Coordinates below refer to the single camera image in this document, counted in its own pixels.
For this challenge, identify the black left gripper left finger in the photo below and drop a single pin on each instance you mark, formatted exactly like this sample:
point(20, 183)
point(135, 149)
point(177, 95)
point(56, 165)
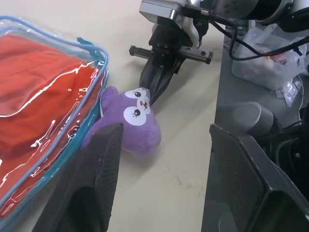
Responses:
point(96, 174)

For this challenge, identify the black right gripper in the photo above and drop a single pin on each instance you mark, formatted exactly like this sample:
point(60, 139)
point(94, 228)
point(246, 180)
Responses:
point(166, 43)

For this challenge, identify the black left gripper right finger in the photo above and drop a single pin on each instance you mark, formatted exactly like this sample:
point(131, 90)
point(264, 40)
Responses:
point(241, 178)

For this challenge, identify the purple plush owl toy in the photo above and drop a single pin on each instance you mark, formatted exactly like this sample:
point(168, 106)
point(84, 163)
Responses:
point(142, 135)

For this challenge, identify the clear plastic pouch blue trim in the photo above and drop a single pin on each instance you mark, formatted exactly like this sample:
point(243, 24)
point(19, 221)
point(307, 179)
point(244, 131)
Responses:
point(60, 48)

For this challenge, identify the orange cloth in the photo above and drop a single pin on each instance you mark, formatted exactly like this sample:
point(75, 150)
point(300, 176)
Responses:
point(43, 91)

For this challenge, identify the grey rounded cylinder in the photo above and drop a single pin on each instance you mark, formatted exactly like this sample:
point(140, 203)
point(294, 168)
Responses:
point(253, 116)

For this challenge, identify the small clear plastic bag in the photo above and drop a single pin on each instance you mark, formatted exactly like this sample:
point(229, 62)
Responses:
point(290, 90)

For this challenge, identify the clear plastic bag with parts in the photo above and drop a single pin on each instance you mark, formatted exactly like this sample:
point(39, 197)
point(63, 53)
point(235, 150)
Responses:
point(265, 70)

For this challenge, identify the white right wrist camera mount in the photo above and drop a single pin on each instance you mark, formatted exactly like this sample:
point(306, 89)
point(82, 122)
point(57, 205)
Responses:
point(166, 9)

